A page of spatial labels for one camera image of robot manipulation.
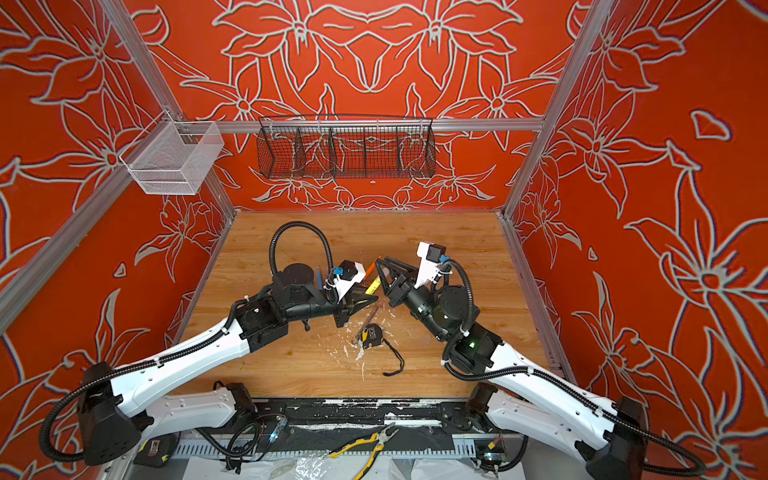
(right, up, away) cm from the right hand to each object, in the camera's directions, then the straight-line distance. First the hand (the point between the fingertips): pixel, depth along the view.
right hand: (374, 263), depth 60 cm
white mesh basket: (-64, +31, +31) cm, 78 cm away
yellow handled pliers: (+1, -43, +9) cm, 44 cm away
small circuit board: (+27, -46, +8) cm, 54 cm away
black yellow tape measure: (-50, -44, +6) cm, 67 cm away
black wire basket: (-11, +37, +40) cm, 55 cm away
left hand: (0, -7, +5) cm, 9 cm away
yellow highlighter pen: (0, -5, +2) cm, 6 cm away
